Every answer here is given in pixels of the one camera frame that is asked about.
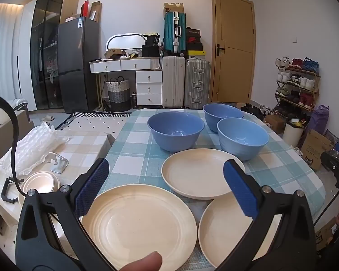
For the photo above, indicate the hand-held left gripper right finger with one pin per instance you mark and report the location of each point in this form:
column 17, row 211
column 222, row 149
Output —
column 240, row 189

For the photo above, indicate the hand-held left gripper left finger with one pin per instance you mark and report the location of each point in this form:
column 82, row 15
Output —
column 91, row 186

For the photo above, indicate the cream plate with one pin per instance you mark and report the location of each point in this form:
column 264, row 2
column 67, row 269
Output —
column 138, row 225
column 197, row 172
column 228, row 237

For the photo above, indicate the blue bowl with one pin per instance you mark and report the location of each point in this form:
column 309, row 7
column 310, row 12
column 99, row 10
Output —
column 175, row 129
column 243, row 138
column 223, row 113

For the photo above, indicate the stack of small cream bowls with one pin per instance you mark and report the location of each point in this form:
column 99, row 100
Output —
column 39, row 183

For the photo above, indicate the person's left hand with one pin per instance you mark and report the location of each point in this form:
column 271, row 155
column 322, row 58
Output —
column 144, row 262

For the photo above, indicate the cardboard box with cat print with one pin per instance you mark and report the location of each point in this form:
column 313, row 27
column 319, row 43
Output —
column 316, row 149

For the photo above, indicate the purple bag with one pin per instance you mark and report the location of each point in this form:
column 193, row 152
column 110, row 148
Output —
column 323, row 120

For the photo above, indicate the metal phone stand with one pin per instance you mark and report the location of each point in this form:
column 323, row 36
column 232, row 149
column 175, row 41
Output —
column 59, row 165

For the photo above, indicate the beige checked cloth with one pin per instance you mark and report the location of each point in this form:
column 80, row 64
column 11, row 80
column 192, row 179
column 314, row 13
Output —
column 82, row 144

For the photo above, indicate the white trash bin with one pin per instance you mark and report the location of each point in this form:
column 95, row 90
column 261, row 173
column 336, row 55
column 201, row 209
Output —
column 293, row 134

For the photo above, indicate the flat cardboard box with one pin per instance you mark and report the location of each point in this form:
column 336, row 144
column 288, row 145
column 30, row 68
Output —
column 326, row 234

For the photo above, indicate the teal checked tablecloth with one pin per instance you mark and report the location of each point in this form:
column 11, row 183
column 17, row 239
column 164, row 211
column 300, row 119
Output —
column 135, row 152

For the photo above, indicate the black and white rug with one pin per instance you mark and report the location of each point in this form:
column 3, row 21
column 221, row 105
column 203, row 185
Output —
column 96, row 122

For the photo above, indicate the metal shoe rack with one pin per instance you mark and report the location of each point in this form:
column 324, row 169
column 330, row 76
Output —
column 316, row 89

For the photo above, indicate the brown cardboard box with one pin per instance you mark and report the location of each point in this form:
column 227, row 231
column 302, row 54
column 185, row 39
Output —
column 274, row 124

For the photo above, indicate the bubble wrap sheet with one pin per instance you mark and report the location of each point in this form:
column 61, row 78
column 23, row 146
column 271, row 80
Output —
column 31, row 149

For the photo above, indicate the group of racked sneakers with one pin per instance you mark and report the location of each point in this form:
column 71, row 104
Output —
column 299, row 83

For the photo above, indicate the pile of black sandals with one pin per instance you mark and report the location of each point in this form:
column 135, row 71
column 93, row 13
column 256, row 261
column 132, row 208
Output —
column 254, row 110

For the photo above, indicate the pair of beige slippers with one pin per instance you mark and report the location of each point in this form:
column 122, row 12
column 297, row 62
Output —
column 48, row 118

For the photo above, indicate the woven laundry basket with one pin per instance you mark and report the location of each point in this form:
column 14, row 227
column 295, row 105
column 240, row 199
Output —
column 118, row 96

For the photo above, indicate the dark water bottle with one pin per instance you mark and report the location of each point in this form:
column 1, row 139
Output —
column 134, row 100

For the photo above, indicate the silver suitcase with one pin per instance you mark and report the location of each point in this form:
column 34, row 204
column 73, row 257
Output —
column 197, row 84

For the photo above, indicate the white drawer unit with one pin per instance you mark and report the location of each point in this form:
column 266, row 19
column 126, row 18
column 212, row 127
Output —
column 149, row 87

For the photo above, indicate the white dressing table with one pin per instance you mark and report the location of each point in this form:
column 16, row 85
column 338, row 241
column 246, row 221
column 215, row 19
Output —
column 110, row 65

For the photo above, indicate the dark grey fridge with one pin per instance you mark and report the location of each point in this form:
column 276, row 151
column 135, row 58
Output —
column 79, row 62

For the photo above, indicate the cream suitcase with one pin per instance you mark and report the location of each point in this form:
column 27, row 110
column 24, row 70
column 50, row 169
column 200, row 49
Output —
column 173, row 82

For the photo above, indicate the small cardboard box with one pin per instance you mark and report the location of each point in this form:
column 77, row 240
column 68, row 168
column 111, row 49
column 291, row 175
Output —
column 113, row 53

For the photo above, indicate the white wardrobe panel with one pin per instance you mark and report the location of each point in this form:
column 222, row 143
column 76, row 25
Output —
column 25, row 62

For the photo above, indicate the wooden door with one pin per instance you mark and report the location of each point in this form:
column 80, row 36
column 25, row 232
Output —
column 234, row 48

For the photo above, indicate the yellow shoe box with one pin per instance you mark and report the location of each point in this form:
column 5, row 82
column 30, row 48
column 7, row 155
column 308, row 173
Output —
column 197, row 54

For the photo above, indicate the dark glass cabinet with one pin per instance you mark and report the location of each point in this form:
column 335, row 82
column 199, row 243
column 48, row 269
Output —
column 45, row 48

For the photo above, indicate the oval mirror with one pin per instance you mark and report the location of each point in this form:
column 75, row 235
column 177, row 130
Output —
column 124, row 41

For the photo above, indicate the plain black shoe box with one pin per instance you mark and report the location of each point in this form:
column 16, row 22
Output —
column 194, row 46

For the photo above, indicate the black bag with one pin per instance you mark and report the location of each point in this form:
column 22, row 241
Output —
column 151, row 46

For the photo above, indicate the black shoe box red logo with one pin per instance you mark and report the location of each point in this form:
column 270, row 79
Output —
column 193, row 35

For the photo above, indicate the teal suitcase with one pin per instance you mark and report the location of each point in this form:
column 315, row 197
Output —
column 173, row 31

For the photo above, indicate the tall open cardboard box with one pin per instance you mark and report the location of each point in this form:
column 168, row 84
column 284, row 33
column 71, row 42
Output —
column 96, row 11

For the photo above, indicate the cardboard box with black print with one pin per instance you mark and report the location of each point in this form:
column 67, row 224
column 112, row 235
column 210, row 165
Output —
column 173, row 8

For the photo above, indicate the black metal bracket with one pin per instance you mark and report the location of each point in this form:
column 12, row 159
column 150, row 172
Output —
column 7, row 192

